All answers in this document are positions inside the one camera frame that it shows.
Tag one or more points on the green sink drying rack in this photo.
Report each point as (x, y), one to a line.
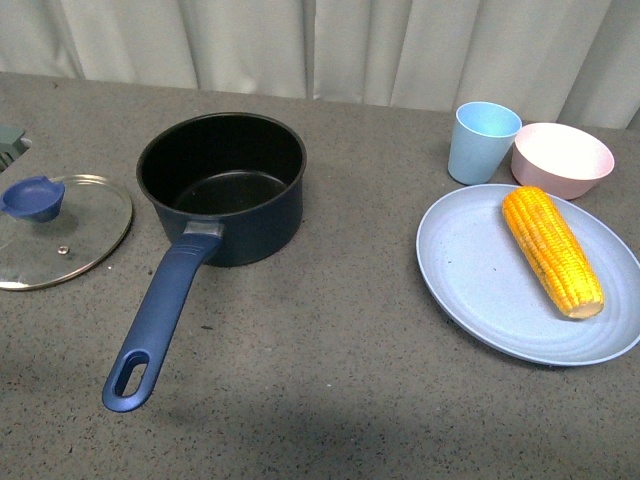
(13, 144)

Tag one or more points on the dark blue saucepan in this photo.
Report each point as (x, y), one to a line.
(228, 191)

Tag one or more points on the light blue cup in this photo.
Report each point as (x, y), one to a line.
(482, 135)

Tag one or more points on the light blue plate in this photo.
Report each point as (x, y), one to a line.
(478, 275)

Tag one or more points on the yellow corn cob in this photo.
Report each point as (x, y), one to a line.
(553, 252)

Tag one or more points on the glass lid with blue knob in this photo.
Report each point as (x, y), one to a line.
(54, 229)

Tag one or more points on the white curtain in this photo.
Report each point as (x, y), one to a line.
(575, 62)

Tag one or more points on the pink bowl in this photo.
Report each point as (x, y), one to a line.
(563, 161)

